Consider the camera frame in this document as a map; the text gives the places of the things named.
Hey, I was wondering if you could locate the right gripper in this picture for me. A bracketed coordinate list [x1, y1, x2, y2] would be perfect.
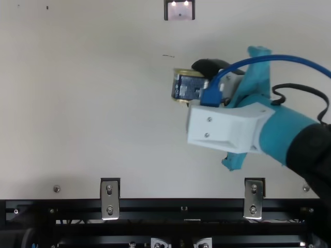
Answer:
[221, 45, 315, 172]

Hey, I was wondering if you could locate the dark blue printed gold can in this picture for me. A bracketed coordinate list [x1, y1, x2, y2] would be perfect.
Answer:
[172, 67, 209, 106]

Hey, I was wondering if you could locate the blue cable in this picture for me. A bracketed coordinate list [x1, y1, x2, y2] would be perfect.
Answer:
[200, 53, 331, 106]

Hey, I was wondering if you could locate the black cable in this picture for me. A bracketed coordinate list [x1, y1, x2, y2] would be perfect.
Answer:
[270, 83, 331, 125]

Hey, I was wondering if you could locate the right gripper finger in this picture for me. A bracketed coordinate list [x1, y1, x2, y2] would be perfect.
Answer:
[191, 58, 246, 104]

